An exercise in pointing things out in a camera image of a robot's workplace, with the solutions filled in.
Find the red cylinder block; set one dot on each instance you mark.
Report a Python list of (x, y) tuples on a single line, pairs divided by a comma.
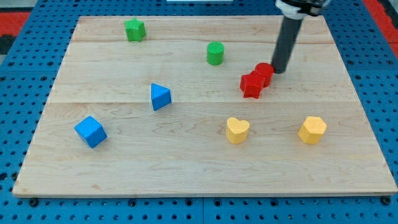
[(266, 71)]

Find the blue cube block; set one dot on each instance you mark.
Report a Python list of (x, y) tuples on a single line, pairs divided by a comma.
[(91, 131)]

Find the light wooden board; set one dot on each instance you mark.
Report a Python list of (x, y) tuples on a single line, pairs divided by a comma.
[(181, 150)]

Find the red star block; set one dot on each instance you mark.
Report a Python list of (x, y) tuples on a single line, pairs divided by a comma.
[(252, 84)]

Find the green star block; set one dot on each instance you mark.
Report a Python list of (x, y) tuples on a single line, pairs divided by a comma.
[(135, 30)]

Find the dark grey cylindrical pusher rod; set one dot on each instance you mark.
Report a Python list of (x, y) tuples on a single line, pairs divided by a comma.
[(287, 37)]

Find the yellow heart block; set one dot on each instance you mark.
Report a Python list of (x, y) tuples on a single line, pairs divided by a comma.
[(237, 130)]

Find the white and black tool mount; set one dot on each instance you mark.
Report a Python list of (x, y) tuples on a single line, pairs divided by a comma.
[(298, 9)]

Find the blue triangle block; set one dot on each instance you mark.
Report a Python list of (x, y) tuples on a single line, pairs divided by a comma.
[(160, 96)]

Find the green cylinder block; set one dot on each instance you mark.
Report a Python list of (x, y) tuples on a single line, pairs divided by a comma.
[(215, 52)]

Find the yellow hexagon block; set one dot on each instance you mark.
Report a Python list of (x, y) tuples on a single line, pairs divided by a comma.
[(312, 130)]

